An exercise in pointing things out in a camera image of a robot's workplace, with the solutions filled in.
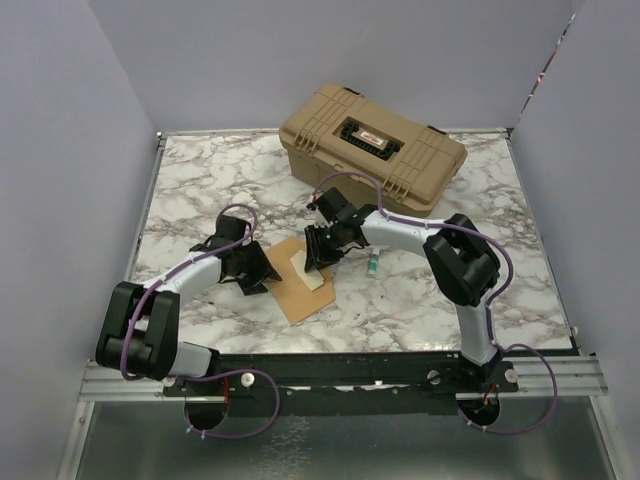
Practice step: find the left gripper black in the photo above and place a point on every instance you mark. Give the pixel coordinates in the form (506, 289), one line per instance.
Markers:
(262, 271)

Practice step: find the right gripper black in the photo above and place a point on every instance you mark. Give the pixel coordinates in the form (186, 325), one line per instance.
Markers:
(316, 257)

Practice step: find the brown paper envelope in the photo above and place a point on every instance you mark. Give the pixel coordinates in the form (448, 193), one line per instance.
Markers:
(298, 294)

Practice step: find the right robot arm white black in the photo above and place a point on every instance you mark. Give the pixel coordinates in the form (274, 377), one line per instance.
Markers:
(464, 266)

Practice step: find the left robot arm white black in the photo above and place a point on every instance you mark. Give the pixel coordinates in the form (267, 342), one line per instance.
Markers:
(140, 333)

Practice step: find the green white glue stick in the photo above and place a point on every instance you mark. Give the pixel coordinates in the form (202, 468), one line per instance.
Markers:
(373, 262)

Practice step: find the tan plastic tool case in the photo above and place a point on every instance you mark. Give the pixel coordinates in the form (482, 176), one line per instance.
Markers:
(371, 155)

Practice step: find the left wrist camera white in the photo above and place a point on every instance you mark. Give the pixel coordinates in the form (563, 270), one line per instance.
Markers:
(231, 228)

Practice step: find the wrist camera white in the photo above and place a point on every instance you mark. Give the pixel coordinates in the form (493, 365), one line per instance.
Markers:
(231, 228)
(331, 208)

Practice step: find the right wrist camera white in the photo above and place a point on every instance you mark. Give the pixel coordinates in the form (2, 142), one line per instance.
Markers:
(331, 208)

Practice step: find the black mounting base rail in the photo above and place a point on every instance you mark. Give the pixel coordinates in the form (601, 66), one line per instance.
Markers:
(344, 384)

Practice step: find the aluminium frame rail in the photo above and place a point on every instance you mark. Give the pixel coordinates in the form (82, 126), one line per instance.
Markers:
(578, 376)

